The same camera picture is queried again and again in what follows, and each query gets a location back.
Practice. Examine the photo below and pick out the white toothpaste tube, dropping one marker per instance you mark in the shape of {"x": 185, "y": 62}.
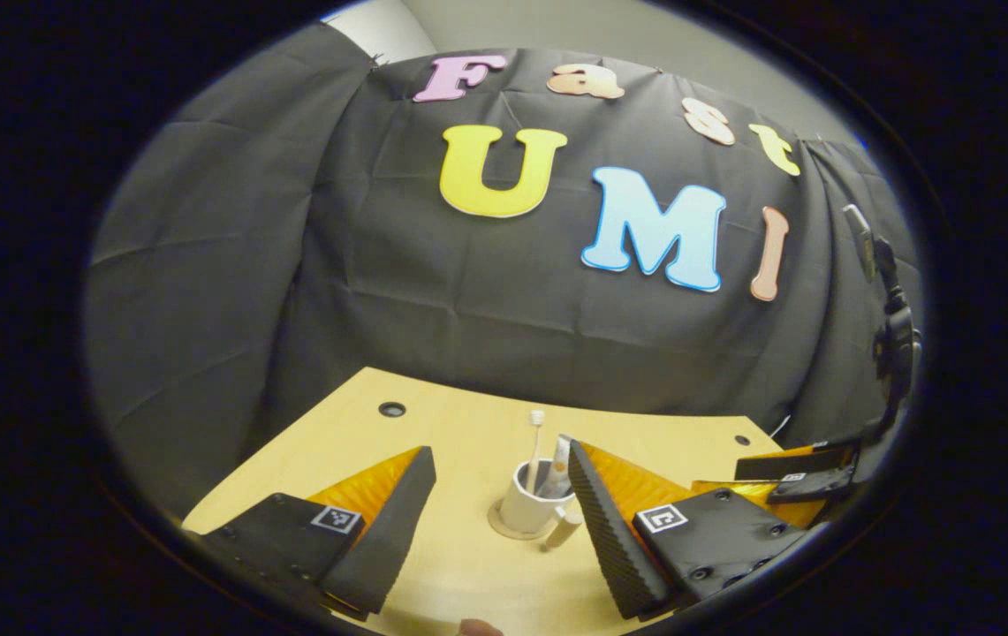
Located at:
{"x": 560, "y": 468}

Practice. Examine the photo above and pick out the light wooden desktop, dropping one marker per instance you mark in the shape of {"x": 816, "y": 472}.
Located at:
{"x": 468, "y": 424}

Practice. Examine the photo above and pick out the black backdrop cloth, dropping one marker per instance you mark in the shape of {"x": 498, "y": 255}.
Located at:
{"x": 468, "y": 309}

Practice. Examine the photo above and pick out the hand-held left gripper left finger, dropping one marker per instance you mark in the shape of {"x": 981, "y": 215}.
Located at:
{"x": 389, "y": 539}

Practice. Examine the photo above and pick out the beige toothbrush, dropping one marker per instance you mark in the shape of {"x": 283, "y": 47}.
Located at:
{"x": 536, "y": 442}

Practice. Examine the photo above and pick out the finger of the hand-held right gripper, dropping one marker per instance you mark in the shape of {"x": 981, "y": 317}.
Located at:
{"x": 795, "y": 464}
{"x": 813, "y": 488}

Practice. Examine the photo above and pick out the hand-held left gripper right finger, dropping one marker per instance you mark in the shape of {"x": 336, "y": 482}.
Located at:
{"x": 610, "y": 539}

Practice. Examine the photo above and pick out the round cork coaster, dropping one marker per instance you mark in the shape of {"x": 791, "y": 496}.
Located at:
{"x": 504, "y": 526}

